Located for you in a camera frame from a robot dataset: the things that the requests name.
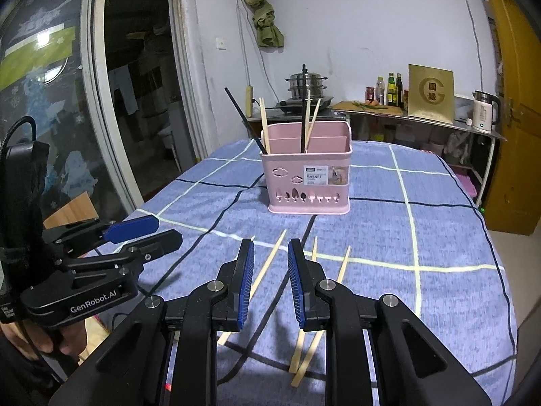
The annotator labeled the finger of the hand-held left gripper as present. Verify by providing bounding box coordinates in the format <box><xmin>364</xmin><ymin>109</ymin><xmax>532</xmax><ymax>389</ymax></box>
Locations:
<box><xmin>42</xmin><ymin>215</ymin><xmax>160</xmax><ymax>251</ymax></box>
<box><xmin>63</xmin><ymin>228</ymin><xmax>184</xmax><ymax>274</ymax></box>

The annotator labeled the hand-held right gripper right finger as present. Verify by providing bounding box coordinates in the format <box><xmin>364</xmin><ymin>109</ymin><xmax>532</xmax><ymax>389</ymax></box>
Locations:
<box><xmin>286</xmin><ymin>238</ymin><xmax>493</xmax><ymax>406</ymax></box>

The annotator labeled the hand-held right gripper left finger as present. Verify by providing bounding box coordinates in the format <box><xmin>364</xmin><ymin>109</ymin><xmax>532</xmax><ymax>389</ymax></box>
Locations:
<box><xmin>48</xmin><ymin>238</ymin><xmax>256</xmax><ymax>406</ymax></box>

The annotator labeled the light wooden chopstick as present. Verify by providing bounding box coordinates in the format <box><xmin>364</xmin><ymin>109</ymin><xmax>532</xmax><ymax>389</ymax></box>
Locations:
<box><xmin>259</xmin><ymin>97</ymin><xmax>272</xmax><ymax>154</ymax></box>
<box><xmin>303</xmin><ymin>90</ymin><xmax>312</xmax><ymax>153</ymax></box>
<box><xmin>289</xmin><ymin>235</ymin><xmax>319</xmax><ymax>375</ymax></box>
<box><xmin>305</xmin><ymin>98</ymin><xmax>323</xmax><ymax>151</ymax></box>
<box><xmin>217</xmin><ymin>229</ymin><xmax>288</xmax><ymax>346</ymax></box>

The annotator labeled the yellowish bamboo chopstick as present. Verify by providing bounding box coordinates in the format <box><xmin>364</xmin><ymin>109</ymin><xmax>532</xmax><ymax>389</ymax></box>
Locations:
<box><xmin>291</xmin><ymin>246</ymin><xmax>352</xmax><ymax>387</ymax></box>

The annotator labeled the pink plastic utensil basket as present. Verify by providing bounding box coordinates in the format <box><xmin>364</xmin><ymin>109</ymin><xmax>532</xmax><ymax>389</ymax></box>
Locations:
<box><xmin>260</xmin><ymin>121</ymin><xmax>353</xmax><ymax>216</ymax></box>

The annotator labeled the black chopstick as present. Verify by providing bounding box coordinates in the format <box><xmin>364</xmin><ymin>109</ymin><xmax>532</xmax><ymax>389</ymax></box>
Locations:
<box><xmin>224</xmin><ymin>87</ymin><xmax>271</xmax><ymax>155</ymax></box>
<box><xmin>300</xmin><ymin>63</ymin><xmax>307</xmax><ymax>154</ymax></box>

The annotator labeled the person's left hand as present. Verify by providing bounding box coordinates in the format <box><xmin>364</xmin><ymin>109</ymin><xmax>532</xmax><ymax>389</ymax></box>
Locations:
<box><xmin>0</xmin><ymin>319</ymin><xmax>87</xmax><ymax>366</ymax></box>

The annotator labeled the brown wooden board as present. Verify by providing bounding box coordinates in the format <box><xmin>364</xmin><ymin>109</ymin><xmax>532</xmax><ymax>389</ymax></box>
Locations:
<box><xmin>42</xmin><ymin>191</ymin><xmax>102</xmax><ymax>229</ymax></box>

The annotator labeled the blue checked tablecloth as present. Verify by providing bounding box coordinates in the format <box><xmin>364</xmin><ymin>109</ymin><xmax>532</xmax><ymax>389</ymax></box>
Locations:
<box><xmin>82</xmin><ymin>137</ymin><xmax>518</xmax><ymax>406</ymax></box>

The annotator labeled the sliding glass door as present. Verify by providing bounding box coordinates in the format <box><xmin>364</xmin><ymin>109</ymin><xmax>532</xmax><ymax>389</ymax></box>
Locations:
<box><xmin>0</xmin><ymin>0</ymin><xmax>199</xmax><ymax>238</ymax></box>

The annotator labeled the white hanging garment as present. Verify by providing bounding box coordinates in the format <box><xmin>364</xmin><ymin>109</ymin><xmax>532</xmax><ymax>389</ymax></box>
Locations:
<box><xmin>111</xmin><ymin>65</ymin><xmax>138</xmax><ymax>116</ymax></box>

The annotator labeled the black gas stove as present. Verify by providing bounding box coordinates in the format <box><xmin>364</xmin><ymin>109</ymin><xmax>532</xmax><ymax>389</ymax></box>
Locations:
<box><xmin>276</xmin><ymin>98</ymin><xmax>334</xmax><ymax>116</ymax></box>

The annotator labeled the wooden cutting board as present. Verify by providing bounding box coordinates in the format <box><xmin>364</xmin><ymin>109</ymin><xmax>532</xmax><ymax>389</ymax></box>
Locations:
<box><xmin>332</xmin><ymin>100</ymin><xmax>408</xmax><ymax>116</ymax></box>

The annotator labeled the steel steamer pot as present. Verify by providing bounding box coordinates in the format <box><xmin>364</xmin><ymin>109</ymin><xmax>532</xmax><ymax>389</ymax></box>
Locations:
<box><xmin>285</xmin><ymin>72</ymin><xmax>328</xmax><ymax>102</ymax></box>

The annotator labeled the pink plastic basin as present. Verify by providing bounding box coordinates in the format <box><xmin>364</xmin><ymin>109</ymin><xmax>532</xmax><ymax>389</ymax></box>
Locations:
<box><xmin>456</xmin><ymin>169</ymin><xmax>483</xmax><ymax>204</ymax></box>

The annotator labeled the metal kitchen counter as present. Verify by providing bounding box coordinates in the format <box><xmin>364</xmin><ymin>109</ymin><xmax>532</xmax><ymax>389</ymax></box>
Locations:
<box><xmin>249</xmin><ymin>101</ymin><xmax>508</xmax><ymax>208</ymax></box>

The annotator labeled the gold gift box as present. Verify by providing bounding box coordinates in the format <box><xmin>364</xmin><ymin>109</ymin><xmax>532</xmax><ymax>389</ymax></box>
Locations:
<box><xmin>406</xmin><ymin>63</ymin><xmax>455</xmax><ymax>124</ymax></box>

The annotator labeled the green hanging cloth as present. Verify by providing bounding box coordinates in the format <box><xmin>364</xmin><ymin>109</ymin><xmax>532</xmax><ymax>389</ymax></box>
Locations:
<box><xmin>237</xmin><ymin>0</ymin><xmax>285</xmax><ymax>49</ymax></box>

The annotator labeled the white electric kettle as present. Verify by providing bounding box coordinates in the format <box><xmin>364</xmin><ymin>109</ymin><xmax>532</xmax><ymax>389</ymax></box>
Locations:
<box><xmin>470</xmin><ymin>90</ymin><xmax>503</xmax><ymax>133</ymax></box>

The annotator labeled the yellow wooden door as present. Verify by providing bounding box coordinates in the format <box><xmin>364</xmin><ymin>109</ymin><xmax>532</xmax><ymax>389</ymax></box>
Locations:
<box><xmin>475</xmin><ymin>0</ymin><xmax>541</xmax><ymax>235</ymax></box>

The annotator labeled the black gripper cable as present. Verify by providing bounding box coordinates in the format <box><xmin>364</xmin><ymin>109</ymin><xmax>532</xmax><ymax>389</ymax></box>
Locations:
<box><xmin>0</xmin><ymin>116</ymin><xmax>37</xmax><ymax>153</ymax></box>

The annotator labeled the grey wall cable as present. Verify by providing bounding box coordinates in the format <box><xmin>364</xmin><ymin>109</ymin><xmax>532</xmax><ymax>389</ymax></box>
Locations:
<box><xmin>450</xmin><ymin>0</ymin><xmax>485</xmax><ymax>94</ymax></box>

